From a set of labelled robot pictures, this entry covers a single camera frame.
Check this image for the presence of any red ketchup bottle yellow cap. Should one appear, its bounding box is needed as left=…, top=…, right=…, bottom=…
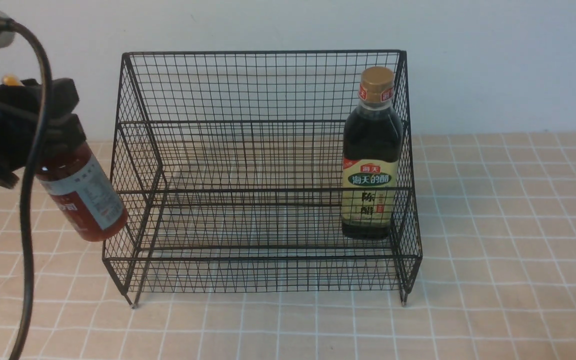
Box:
left=1, top=74, right=129, bottom=243

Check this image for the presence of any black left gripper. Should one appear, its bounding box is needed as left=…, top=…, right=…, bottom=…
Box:
left=0, top=78, right=86, bottom=189

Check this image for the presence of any dark vinegar bottle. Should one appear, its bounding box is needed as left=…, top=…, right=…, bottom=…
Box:
left=340, top=66, right=403, bottom=240

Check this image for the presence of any black cable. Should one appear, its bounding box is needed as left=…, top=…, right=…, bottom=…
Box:
left=0, top=14, right=54, bottom=360

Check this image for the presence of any black wire mesh shelf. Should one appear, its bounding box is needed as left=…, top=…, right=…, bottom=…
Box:
left=102, top=49, right=423, bottom=306

